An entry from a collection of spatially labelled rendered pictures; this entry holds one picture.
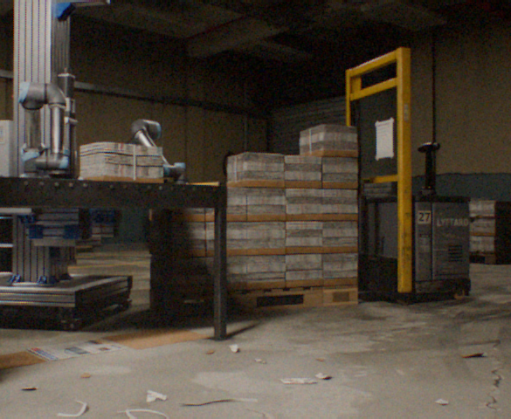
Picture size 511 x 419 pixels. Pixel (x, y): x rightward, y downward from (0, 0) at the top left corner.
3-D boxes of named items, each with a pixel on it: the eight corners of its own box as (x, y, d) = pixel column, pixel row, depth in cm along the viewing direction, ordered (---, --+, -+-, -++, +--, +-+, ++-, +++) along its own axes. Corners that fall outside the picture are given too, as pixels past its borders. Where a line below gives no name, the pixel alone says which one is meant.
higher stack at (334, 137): (298, 298, 452) (298, 131, 454) (332, 297, 463) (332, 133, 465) (322, 306, 416) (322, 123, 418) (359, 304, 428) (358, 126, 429)
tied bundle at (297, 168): (263, 190, 443) (263, 159, 443) (299, 190, 453) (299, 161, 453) (284, 188, 407) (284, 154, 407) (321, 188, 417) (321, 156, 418)
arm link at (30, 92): (48, 172, 344) (46, 89, 311) (20, 171, 340) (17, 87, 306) (48, 160, 353) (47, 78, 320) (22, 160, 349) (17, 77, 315)
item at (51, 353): (98, 340, 305) (98, 338, 305) (126, 349, 284) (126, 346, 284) (27, 350, 281) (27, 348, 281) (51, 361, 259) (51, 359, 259)
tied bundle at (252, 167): (226, 189, 431) (226, 158, 431) (263, 190, 442) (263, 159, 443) (245, 187, 396) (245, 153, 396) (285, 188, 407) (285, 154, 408)
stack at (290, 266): (148, 307, 409) (148, 188, 410) (299, 298, 453) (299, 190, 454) (162, 317, 373) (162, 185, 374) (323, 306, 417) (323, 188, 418)
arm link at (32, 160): (46, 154, 315) (46, 174, 315) (24, 153, 312) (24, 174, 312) (45, 152, 308) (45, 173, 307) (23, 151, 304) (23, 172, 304)
